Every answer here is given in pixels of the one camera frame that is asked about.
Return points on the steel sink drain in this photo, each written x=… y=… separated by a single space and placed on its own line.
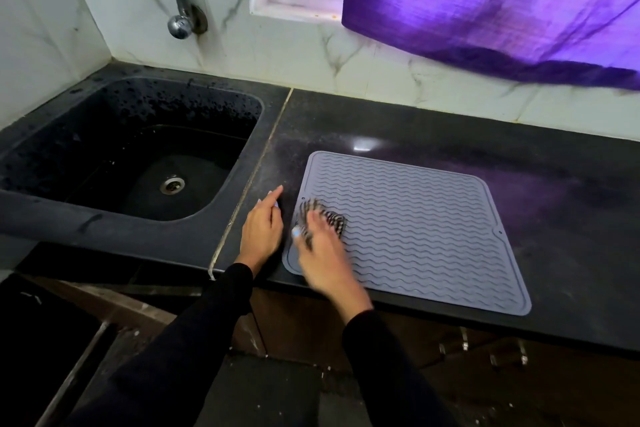
x=172 y=185

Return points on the person's right hand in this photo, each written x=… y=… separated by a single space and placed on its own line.
x=327 y=261

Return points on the black granite sink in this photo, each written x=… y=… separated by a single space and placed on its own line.
x=125 y=151

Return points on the grey ribbed silicone mat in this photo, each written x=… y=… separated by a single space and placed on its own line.
x=420 y=231

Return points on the purple curtain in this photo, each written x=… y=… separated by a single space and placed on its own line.
x=475 y=1

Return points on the person's right forearm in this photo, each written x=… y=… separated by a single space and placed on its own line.
x=390 y=371

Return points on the person's left hand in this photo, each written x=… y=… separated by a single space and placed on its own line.
x=260 y=234

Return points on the person's left thumb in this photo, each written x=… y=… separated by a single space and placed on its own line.
x=276 y=215

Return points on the dark wooden cabinet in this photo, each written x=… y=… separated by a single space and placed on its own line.
x=450 y=376

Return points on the person's left forearm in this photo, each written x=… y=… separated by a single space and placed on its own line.
x=165 y=356

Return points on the person's right thumb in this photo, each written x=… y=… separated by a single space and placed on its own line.
x=298 y=236

